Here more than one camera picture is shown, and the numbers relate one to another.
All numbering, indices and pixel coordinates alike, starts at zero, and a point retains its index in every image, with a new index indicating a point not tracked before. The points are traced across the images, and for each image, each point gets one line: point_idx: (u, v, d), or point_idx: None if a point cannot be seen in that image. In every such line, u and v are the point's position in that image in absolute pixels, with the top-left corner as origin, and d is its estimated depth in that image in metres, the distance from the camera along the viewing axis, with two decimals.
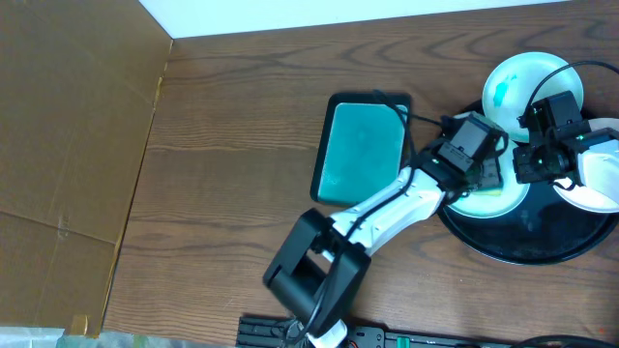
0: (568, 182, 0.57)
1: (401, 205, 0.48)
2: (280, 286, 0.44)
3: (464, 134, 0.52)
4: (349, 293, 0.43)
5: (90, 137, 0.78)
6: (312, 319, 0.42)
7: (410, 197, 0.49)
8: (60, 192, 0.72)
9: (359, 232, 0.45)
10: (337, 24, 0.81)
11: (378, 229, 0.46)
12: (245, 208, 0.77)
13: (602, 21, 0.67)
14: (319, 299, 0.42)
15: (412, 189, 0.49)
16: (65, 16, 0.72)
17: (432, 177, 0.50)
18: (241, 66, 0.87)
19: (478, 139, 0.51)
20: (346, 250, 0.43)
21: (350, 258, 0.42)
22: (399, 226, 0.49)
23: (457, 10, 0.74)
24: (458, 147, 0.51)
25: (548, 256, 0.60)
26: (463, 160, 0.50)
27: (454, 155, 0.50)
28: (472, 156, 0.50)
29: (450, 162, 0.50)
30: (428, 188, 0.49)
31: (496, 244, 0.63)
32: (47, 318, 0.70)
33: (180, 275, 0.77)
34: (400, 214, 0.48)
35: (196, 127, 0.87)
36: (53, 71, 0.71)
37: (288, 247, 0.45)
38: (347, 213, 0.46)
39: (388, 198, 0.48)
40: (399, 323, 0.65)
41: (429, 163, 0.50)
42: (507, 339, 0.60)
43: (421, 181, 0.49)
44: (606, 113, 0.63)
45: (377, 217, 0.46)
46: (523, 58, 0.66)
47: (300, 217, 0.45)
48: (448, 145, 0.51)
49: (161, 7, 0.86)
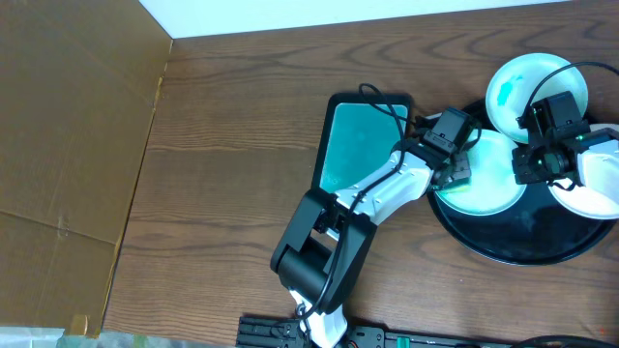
0: (567, 182, 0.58)
1: (397, 182, 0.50)
2: (289, 266, 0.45)
3: (446, 120, 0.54)
4: (357, 264, 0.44)
5: (90, 137, 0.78)
6: (324, 292, 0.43)
7: (404, 175, 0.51)
8: (60, 193, 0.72)
9: (362, 205, 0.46)
10: (336, 24, 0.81)
11: (379, 202, 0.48)
12: (245, 208, 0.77)
13: (602, 21, 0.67)
14: (329, 271, 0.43)
15: (404, 167, 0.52)
16: (66, 16, 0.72)
17: (421, 159, 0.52)
18: (241, 66, 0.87)
19: (457, 124, 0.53)
20: (352, 220, 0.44)
21: (357, 227, 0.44)
22: (396, 204, 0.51)
23: (457, 10, 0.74)
24: (440, 133, 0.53)
25: (538, 258, 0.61)
26: (446, 145, 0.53)
27: (437, 140, 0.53)
28: (454, 140, 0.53)
29: (433, 147, 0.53)
30: (420, 165, 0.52)
31: (487, 242, 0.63)
32: (47, 318, 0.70)
33: (180, 275, 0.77)
34: (397, 189, 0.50)
35: (196, 127, 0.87)
36: (53, 71, 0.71)
37: (294, 226, 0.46)
38: (348, 190, 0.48)
39: (382, 176, 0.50)
40: (399, 323, 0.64)
41: (417, 148, 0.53)
42: (507, 339, 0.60)
43: (412, 160, 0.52)
44: (606, 113, 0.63)
45: (376, 191, 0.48)
46: (530, 59, 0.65)
47: (305, 195, 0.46)
48: (429, 132, 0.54)
49: (161, 7, 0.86)
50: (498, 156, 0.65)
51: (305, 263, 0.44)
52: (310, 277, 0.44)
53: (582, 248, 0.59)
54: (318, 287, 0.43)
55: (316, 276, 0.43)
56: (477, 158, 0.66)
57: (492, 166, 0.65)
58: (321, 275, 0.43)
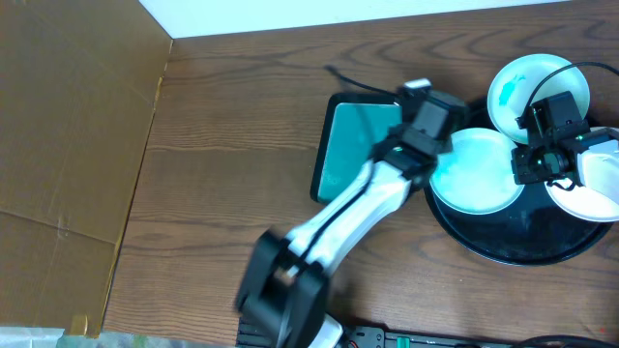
0: (568, 182, 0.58)
1: (363, 205, 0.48)
2: (250, 310, 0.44)
3: (427, 112, 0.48)
4: (317, 309, 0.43)
5: (91, 137, 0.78)
6: (282, 341, 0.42)
7: (372, 195, 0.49)
8: (59, 194, 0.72)
9: (320, 245, 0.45)
10: (337, 24, 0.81)
11: (340, 237, 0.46)
12: (245, 208, 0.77)
13: (602, 21, 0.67)
14: (286, 322, 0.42)
15: (371, 187, 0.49)
16: (65, 16, 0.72)
17: (396, 168, 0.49)
18: (241, 66, 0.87)
19: (439, 117, 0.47)
20: (306, 270, 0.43)
21: (310, 278, 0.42)
22: (366, 224, 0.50)
23: (458, 10, 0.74)
24: (421, 130, 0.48)
25: (534, 258, 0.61)
26: (428, 145, 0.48)
27: (418, 139, 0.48)
28: (436, 137, 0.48)
29: (413, 148, 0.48)
30: (392, 178, 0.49)
31: (483, 241, 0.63)
32: (47, 318, 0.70)
33: (179, 275, 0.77)
34: (363, 213, 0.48)
35: (196, 126, 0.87)
36: (52, 70, 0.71)
37: (252, 272, 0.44)
38: (307, 227, 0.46)
39: (346, 203, 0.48)
40: (399, 323, 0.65)
41: (391, 154, 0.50)
42: (507, 339, 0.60)
43: (381, 177, 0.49)
44: (607, 113, 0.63)
45: (336, 230, 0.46)
46: (537, 59, 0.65)
47: (257, 243, 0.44)
48: (409, 130, 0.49)
49: (161, 8, 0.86)
50: (497, 150, 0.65)
51: (265, 311, 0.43)
52: (271, 325, 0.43)
53: (582, 247, 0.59)
54: (278, 336, 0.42)
55: (276, 325, 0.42)
56: (477, 159, 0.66)
57: (492, 166, 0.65)
58: (280, 325, 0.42)
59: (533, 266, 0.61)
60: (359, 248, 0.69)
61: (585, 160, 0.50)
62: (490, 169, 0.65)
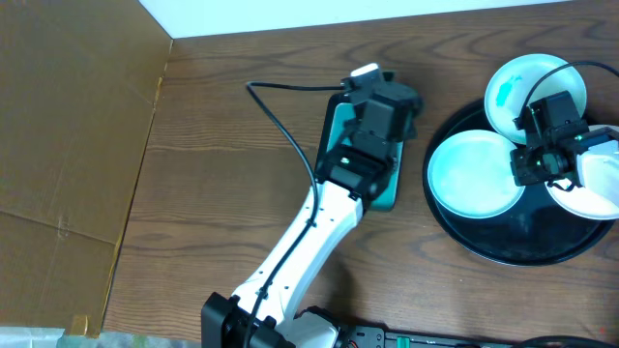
0: (566, 182, 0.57)
1: (310, 240, 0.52)
2: None
3: (372, 115, 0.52)
4: None
5: (91, 138, 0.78)
6: None
7: (319, 228, 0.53)
8: (59, 194, 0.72)
9: (269, 298, 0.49)
10: (337, 24, 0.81)
11: (289, 285, 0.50)
12: (245, 208, 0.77)
13: (602, 21, 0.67)
14: None
15: (319, 216, 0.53)
16: (65, 16, 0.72)
17: (344, 185, 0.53)
18: (241, 66, 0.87)
19: (387, 116, 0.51)
20: (255, 331, 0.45)
21: (260, 339, 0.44)
22: (322, 252, 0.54)
23: (458, 10, 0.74)
24: (369, 131, 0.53)
25: (536, 258, 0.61)
26: (378, 147, 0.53)
27: (369, 141, 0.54)
28: (385, 138, 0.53)
29: (365, 153, 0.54)
30: (341, 197, 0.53)
31: (486, 242, 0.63)
32: (47, 317, 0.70)
33: (180, 275, 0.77)
34: (312, 247, 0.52)
35: (196, 126, 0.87)
36: (52, 70, 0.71)
37: (207, 333, 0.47)
38: (254, 284, 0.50)
39: (295, 239, 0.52)
40: (399, 323, 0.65)
41: (339, 168, 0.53)
42: (507, 339, 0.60)
43: (327, 203, 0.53)
44: (606, 113, 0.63)
45: (283, 276, 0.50)
46: (533, 59, 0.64)
47: (203, 308, 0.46)
48: (359, 133, 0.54)
49: (161, 8, 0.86)
50: (490, 152, 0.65)
51: None
52: None
53: (582, 247, 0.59)
54: None
55: None
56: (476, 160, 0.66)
57: (493, 167, 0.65)
58: None
59: (535, 266, 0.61)
60: (360, 248, 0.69)
61: (587, 162, 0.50)
62: (490, 170, 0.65)
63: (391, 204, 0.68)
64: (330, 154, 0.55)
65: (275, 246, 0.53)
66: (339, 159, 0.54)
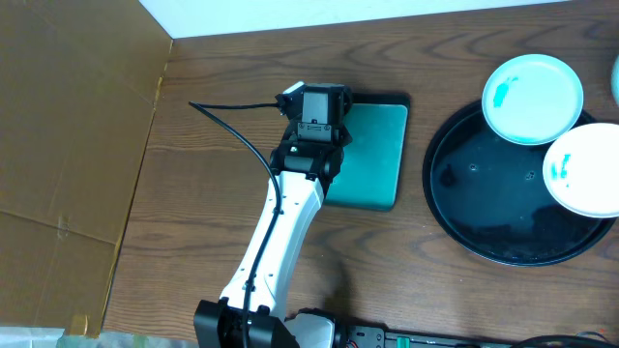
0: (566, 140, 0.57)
1: (282, 225, 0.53)
2: None
3: (311, 104, 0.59)
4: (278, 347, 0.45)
5: (90, 137, 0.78)
6: None
7: (287, 213, 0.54)
8: (60, 193, 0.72)
9: (255, 291, 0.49)
10: (337, 24, 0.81)
11: (273, 275, 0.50)
12: (245, 208, 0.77)
13: (602, 21, 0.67)
14: None
15: (284, 203, 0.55)
16: (65, 16, 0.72)
17: (298, 170, 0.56)
18: (241, 66, 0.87)
19: (324, 101, 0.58)
20: (251, 322, 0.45)
21: (260, 330, 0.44)
22: (299, 235, 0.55)
23: (458, 10, 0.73)
24: (312, 121, 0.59)
25: (541, 257, 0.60)
26: (322, 131, 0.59)
27: (312, 129, 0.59)
28: (328, 122, 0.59)
29: (310, 138, 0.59)
30: (302, 181, 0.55)
31: (488, 243, 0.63)
32: (46, 317, 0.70)
33: (180, 274, 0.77)
34: (286, 232, 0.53)
35: (196, 126, 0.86)
36: (52, 70, 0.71)
37: (202, 339, 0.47)
38: (239, 282, 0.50)
39: (267, 229, 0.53)
40: (399, 323, 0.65)
41: (289, 157, 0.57)
42: (507, 339, 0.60)
43: (289, 189, 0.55)
44: (605, 113, 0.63)
45: (265, 268, 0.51)
46: (529, 59, 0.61)
47: (195, 316, 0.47)
48: (303, 125, 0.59)
49: (160, 8, 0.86)
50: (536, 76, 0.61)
51: None
52: None
53: (583, 247, 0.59)
54: None
55: None
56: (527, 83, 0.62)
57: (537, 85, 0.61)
58: None
59: (539, 266, 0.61)
60: (359, 248, 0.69)
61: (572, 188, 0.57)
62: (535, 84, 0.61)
63: (391, 204, 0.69)
64: (279, 148, 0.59)
65: (249, 244, 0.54)
66: (289, 149, 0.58)
